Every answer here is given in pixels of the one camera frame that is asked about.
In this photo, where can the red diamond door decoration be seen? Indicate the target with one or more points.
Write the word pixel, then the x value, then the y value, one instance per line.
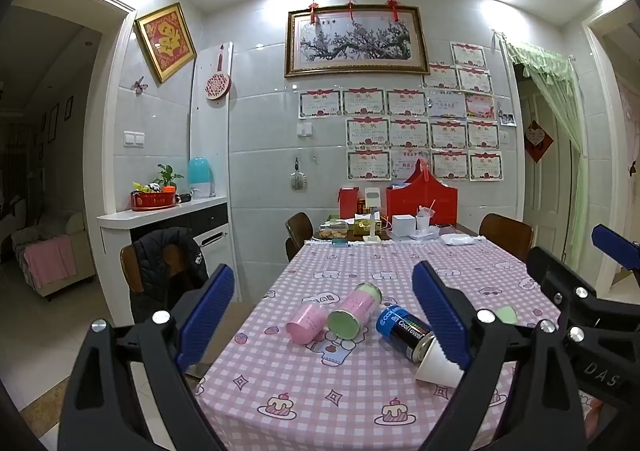
pixel 539 141

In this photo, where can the white light switch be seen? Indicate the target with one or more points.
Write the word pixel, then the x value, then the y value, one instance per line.
pixel 134 139

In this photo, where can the small wall photo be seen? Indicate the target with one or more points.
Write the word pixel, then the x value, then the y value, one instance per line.
pixel 508 117

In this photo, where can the framed hallway picture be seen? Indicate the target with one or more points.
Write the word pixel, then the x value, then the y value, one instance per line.
pixel 69 112
pixel 53 123

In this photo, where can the white plastic bag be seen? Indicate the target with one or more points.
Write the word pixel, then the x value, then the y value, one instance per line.
pixel 457 239

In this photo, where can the white door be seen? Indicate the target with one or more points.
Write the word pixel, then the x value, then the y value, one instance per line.
pixel 547 201

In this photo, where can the light green curtain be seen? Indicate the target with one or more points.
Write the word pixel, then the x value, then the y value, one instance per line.
pixel 565 96

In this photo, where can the hanging grey brush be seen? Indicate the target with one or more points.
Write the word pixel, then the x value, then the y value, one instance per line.
pixel 298 179

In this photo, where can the pink checked tablecloth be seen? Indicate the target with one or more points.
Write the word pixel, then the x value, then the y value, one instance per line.
pixel 280 371

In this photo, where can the white sideboard cabinet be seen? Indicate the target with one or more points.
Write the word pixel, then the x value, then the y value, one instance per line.
pixel 165 226

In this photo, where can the potted green plant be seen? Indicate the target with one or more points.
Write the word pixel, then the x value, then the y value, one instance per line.
pixel 169 177

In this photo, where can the grey sofa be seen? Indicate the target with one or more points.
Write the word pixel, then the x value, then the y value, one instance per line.
pixel 55 226

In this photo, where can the red gift bag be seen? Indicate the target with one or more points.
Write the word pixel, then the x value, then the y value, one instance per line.
pixel 425 196

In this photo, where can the group of wall certificates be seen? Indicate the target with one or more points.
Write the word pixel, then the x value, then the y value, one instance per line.
pixel 400 131

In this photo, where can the white wall socket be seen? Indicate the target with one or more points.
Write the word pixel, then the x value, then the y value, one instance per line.
pixel 305 130

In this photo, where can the black jacket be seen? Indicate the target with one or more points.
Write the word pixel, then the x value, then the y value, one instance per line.
pixel 160 276

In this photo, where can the clear cup with straw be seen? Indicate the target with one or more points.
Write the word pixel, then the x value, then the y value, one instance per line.
pixel 424 221

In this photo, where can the framed plum blossom painting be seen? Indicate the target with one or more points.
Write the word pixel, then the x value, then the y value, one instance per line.
pixel 356 42

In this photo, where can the red box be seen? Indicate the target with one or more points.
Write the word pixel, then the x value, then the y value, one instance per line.
pixel 348 203

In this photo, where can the blue and black can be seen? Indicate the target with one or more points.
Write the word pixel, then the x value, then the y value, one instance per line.
pixel 402 331

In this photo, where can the pink blanket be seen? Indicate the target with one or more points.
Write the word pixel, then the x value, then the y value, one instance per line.
pixel 50 261

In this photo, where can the pink can with green base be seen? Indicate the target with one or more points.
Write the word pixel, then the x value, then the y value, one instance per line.
pixel 356 313

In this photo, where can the butterfly wall decoration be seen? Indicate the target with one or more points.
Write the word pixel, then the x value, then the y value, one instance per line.
pixel 138 85

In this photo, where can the wooden chair with jacket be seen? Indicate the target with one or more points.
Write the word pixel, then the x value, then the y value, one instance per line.
pixel 131 271

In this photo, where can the tall white panel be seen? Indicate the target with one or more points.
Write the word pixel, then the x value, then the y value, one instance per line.
pixel 210 141

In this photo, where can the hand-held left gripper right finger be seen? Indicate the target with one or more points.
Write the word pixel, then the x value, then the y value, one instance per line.
pixel 441 318

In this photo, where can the light green cup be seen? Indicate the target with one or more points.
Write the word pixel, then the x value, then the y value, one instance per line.
pixel 508 315

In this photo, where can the plate of cookies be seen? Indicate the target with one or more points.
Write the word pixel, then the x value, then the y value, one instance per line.
pixel 331 234

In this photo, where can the white cube box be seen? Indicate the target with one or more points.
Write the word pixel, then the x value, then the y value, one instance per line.
pixel 403 227

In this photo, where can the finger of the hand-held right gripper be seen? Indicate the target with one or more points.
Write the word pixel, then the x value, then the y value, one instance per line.
pixel 562 278
pixel 616 240

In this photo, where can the round pink hanging ornament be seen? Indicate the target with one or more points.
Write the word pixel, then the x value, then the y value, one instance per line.
pixel 217 85

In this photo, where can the gold framed red calligraphy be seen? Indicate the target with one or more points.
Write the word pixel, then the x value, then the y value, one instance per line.
pixel 166 42

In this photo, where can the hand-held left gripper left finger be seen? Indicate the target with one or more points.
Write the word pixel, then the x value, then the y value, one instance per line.
pixel 207 318

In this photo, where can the white desk lamp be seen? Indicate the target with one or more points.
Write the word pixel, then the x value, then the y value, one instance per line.
pixel 372 198

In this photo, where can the pink plastic cup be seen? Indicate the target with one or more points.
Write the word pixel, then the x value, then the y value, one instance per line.
pixel 306 323

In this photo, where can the blue and white humidifier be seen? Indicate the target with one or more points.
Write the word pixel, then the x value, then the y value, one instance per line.
pixel 200 177

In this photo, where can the white paper cup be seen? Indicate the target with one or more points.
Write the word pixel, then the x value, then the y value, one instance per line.
pixel 439 367

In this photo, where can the red tray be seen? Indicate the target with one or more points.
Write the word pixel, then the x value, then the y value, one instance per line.
pixel 152 202

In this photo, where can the red knot ornament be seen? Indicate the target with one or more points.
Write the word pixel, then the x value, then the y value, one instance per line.
pixel 394 10
pixel 351 10
pixel 313 11

